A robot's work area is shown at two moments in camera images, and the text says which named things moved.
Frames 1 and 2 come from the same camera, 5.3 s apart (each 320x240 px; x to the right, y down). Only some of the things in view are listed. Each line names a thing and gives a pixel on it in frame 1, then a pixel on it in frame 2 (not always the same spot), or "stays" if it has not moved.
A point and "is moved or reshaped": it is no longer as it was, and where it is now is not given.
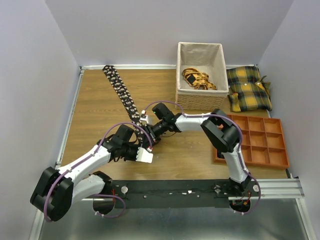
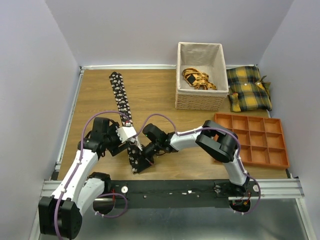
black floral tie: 127,100 is moved or reshaped
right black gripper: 154,138 to 146,161
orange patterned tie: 199,80 stays
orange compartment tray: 263,142 stays
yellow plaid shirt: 247,90 stays
